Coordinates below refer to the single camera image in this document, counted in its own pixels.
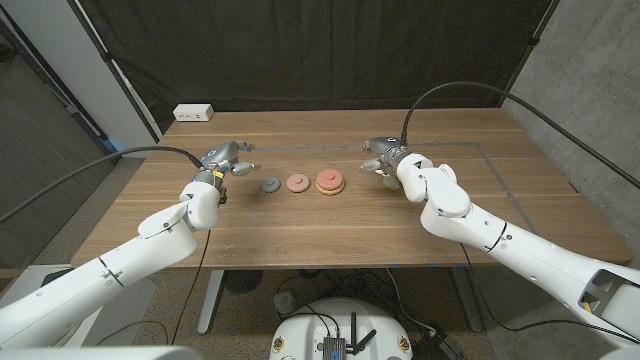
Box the black backdrop stand pole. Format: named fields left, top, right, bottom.
left=67, top=0, right=162, bottom=145
left=497, top=0, right=561, bottom=109

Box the light pink toy ring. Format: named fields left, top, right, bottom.
left=285, top=172, right=312, bottom=194

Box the white table leg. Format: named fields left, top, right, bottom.
left=196, top=269, right=226, bottom=336

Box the large orange toy ring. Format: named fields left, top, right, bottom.
left=314, top=181, right=346, bottom=197

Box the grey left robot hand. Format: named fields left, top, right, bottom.
left=192, top=140, right=262, bottom=188

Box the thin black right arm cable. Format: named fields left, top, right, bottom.
left=457, top=241, right=640, bottom=347

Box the black round floor fan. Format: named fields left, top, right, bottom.
left=223, top=269, right=264, bottom=295

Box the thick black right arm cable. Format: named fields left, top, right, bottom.
left=399, top=80, right=640, bottom=192

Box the coral red toy ring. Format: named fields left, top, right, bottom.
left=316, top=168, right=345, bottom=191

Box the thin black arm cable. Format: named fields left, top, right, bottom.
left=457, top=241, right=640, bottom=347
left=169, top=228, right=213, bottom=347

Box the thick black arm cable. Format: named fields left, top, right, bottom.
left=399, top=80, right=640, bottom=192
left=0, top=144, right=206, bottom=224

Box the grey round floor object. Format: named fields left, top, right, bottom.
left=273, top=291, right=297, bottom=315

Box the white power outlet box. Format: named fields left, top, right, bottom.
left=172, top=103, right=215, bottom=123

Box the grey router with antennas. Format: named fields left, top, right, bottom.
left=322, top=312, right=378, bottom=360

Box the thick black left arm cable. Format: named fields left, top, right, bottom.
left=0, top=144, right=206, bottom=224

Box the black floor power strip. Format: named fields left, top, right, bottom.
left=409, top=327, right=462, bottom=360

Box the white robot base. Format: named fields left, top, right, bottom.
left=268, top=298, right=415, bottom=360

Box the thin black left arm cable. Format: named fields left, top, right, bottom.
left=169, top=228, right=213, bottom=347

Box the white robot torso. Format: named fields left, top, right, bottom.
left=0, top=345, right=204, bottom=360

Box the grey table leg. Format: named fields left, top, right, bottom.
left=449, top=267, right=485, bottom=334

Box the black backdrop cloth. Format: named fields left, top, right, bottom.
left=77, top=0, right=557, bottom=135

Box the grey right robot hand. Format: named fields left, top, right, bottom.
left=360, top=136, right=414, bottom=179

